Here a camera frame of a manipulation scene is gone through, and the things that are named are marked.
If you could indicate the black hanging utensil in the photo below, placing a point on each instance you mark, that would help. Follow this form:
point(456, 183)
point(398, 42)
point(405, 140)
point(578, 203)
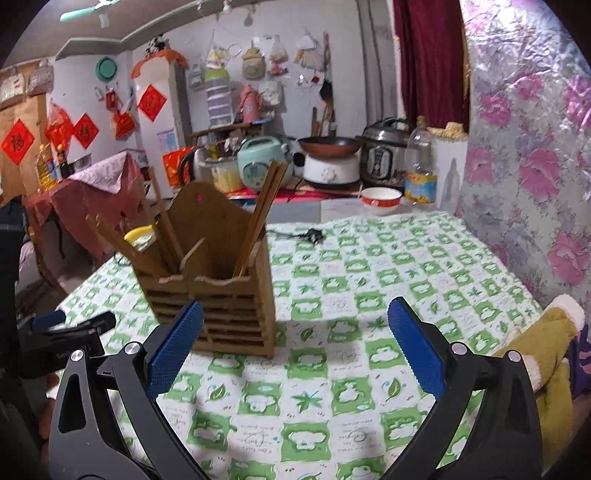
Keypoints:
point(326, 90)

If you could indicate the plush toy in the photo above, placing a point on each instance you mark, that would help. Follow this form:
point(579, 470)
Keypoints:
point(158, 46)

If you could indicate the wooden shelf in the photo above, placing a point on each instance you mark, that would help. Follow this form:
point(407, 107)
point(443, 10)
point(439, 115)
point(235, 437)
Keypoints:
point(231, 127)

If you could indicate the stack of plastic drawers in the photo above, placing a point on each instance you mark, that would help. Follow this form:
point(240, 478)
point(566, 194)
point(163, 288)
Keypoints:
point(219, 99)

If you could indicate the red low platform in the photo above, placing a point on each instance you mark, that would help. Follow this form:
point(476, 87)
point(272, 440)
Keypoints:
point(277, 192)

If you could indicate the red hanging ornament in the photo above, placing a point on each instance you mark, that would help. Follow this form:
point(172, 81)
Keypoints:
point(123, 124)

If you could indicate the metal basin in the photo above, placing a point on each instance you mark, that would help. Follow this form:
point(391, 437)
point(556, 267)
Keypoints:
point(82, 161)

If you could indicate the wooden chopstick holder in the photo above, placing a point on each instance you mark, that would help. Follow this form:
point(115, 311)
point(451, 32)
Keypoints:
point(221, 304)

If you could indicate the leaning wooden sticks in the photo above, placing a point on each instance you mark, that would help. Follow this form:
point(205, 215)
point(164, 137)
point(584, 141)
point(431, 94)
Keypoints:
point(323, 121)

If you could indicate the pink patterned cloth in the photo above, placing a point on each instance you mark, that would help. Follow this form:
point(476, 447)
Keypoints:
point(108, 173)

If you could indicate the green checked tablecloth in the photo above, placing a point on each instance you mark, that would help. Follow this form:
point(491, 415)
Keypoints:
point(351, 286)

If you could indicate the white electric cooker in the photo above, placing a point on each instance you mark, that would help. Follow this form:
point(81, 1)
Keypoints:
point(330, 173)

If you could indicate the white foam box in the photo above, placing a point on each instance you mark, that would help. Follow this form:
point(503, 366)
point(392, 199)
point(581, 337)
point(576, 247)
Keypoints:
point(450, 175)

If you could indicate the purple clothing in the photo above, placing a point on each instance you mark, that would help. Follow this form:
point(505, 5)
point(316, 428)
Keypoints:
point(581, 364)

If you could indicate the black and silver kettle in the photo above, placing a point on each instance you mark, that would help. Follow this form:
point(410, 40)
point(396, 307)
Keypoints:
point(196, 164)

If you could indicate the yellow oil bottle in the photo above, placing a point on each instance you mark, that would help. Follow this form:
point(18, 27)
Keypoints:
point(47, 170)

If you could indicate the beige hanging bag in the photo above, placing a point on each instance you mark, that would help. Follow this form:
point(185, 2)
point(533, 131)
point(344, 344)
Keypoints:
point(253, 62)

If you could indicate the brown frying pan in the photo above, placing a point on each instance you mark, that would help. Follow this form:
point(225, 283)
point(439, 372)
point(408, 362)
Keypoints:
point(328, 145)

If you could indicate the silver pressure cooker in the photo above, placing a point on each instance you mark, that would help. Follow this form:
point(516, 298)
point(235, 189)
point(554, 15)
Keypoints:
point(383, 157)

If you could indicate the dark red table cloth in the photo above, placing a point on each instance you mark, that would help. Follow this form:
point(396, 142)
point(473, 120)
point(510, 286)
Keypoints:
point(74, 217)

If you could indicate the white pot with yellow band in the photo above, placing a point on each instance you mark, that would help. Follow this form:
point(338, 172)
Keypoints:
point(226, 177)

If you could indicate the dark bottle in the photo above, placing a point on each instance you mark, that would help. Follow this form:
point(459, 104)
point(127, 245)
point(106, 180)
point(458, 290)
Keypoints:
point(64, 164)

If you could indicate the red and white bowl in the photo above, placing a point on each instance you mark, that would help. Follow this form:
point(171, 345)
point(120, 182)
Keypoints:
point(381, 201)

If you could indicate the clear hanging bag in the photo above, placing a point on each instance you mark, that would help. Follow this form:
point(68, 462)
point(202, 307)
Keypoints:
point(278, 57)
point(308, 55)

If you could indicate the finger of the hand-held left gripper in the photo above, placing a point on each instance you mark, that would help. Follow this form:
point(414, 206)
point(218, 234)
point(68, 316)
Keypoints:
point(74, 323)

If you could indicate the bunch of wooden chopsticks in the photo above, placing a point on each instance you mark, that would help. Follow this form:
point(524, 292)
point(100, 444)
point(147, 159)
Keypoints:
point(259, 219)

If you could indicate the orange red bag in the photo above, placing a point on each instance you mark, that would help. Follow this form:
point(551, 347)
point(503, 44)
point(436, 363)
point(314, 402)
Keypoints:
point(174, 166)

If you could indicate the white refrigerator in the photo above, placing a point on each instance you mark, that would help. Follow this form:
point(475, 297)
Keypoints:
point(159, 134)

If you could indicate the large red diamond paper decoration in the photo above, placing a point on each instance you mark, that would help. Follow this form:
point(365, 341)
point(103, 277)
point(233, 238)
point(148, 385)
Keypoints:
point(17, 141)

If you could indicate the pink floral plastic sheet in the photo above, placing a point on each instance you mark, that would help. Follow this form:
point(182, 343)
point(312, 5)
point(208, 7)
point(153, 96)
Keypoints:
point(521, 152)

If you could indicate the clear plastic oil bottle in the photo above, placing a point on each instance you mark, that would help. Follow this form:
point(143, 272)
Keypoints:
point(421, 180)

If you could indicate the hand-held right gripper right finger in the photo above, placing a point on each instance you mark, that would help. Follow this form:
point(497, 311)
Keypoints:
point(415, 348)

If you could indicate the mint green rice cooker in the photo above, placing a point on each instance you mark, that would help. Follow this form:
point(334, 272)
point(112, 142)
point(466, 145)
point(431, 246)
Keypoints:
point(261, 161)

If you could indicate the olive fleece-lined garment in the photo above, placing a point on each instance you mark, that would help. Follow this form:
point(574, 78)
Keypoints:
point(549, 350)

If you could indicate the maroon curtain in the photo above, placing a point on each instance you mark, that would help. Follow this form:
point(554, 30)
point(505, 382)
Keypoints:
point(429, 60)

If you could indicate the red hanging bundle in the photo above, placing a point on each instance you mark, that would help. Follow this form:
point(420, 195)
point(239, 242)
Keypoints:
point(57, 127)

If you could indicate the orange cloth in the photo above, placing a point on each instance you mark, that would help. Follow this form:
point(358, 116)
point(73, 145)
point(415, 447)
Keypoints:
point(161, 60)

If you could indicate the ceiling fan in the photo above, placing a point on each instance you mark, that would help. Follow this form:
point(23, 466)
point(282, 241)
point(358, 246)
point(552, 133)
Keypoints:
point(99, 8)

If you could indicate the green plate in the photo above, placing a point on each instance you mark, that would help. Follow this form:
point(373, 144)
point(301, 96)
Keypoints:
point(106, 69)

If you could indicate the pink thermos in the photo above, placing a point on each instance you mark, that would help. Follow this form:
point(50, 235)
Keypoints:
point(249, 104)

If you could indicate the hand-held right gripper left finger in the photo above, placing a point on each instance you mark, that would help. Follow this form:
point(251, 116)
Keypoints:
point(178, 344)

